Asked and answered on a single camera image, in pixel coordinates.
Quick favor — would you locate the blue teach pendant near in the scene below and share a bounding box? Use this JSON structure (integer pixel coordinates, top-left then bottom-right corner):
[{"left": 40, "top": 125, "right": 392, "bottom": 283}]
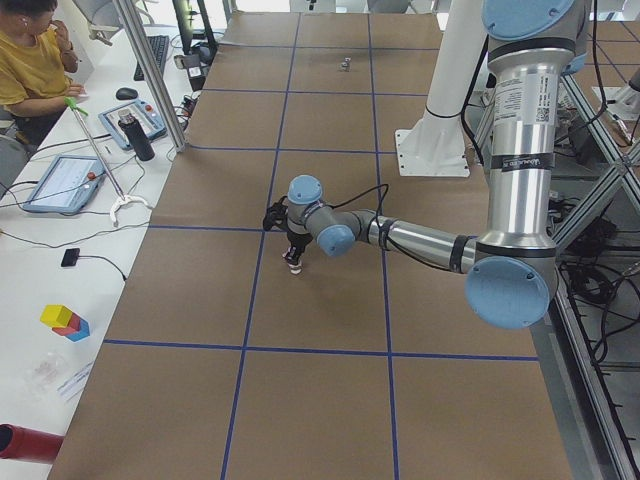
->
[{"left": 22, "top": 155, "right": 104, "bottom": 214}]

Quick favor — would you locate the aluminium frame post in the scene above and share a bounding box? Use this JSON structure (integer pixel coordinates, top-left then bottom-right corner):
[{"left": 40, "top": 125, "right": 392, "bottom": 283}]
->
[{"left": 113, "top": 0, "right": 186, "bottom": 153}]

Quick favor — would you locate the yellow wooden block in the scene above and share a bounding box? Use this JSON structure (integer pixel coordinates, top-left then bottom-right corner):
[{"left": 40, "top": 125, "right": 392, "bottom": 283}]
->
[{"left": 40, "top": 304, "right": 73, "bottom": 328}]

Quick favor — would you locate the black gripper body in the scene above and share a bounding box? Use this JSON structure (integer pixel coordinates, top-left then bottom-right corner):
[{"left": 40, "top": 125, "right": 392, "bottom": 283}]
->
[{"left": 287, "top": 231, "right": 308, "bottom": 253}]

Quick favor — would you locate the blue teach pendant far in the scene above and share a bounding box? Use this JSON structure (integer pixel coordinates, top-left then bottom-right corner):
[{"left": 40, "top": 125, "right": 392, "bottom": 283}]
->
[{"left": 97, "top": 99, "right": 168, "bottom": 151}]

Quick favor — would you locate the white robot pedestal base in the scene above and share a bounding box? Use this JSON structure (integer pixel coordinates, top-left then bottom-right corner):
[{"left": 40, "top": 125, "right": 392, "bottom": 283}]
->
[{"left": 395, "top": 0, "right": 487, "bottom": 178}]

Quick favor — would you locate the red wooden block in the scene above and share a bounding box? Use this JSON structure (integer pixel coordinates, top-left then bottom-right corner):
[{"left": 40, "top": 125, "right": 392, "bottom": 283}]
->
[{"left": 52, "top": 314, "right": 82, "bottom": 337}]

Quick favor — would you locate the black water bottle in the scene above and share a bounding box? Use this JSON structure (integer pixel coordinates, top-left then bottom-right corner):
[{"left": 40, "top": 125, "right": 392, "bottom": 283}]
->
[{"left": 118, "top": 109, "right": 155, "bottom": 161}]

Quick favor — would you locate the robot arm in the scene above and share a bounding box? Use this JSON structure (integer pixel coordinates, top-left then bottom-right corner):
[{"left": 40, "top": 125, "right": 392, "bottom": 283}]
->
[{"left": 278, "top": 1, "right": 590, "bottom": 329}]

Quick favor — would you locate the small black device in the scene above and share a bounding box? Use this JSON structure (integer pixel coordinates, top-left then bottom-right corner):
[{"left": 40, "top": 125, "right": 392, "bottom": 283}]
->
[{"left": 61, "top": 248, "right": 80, "bottom": 268}]

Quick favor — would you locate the reach grabber stick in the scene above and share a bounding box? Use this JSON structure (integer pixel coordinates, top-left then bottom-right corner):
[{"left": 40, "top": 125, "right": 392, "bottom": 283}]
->
[{"left": 64, "top": 96, "right": 151, "bottom": 227}]

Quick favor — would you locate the black keyboard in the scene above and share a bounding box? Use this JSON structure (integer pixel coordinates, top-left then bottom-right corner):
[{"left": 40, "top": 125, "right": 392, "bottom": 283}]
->
[{"left": 133, "top": 35, "right": 170, "bottom": 81}]

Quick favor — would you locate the brown table mat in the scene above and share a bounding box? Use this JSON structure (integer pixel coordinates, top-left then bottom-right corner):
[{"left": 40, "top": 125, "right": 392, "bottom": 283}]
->
[{"left": 47, "top": 11, "right": 640, "bottom": 480}]

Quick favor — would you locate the person in yellow shirt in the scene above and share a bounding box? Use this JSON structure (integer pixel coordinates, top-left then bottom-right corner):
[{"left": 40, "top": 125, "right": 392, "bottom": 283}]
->
[{"left": 1, "top": 0, "right": 85, "bottom": 146}]

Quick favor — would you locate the red cylinder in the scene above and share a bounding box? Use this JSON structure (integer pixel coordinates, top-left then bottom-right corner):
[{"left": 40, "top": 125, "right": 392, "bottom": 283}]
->
[{"left": 1, "top": 424, "right": 64, "bottom": 464}]

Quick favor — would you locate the white PPR valve with handle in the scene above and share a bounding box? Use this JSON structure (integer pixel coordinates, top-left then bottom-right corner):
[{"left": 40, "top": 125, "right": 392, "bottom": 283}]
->
[{"left": 282, "top": 247, "right": 302, "bottom": 275}]

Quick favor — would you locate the black computer mouse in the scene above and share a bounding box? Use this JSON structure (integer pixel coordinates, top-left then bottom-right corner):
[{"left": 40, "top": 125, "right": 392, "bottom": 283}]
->
[{"left": 115, "top": 87, "right": 139, "bottom": 101}]

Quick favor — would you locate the blue wooden block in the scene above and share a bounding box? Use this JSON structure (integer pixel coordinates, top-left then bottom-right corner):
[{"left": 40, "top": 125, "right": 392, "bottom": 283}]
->
[{"left": 64, "top": 315, "right": 90, "bottom": 342}]

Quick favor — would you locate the blue teach pendant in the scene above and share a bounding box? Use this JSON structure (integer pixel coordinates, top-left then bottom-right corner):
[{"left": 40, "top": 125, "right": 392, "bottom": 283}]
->
[
  {"left": 97, "top": 99, "right": 168, "bottom": 151},
  {"left": 22, "top": 155, "right": 104, "bottom": 214}
]

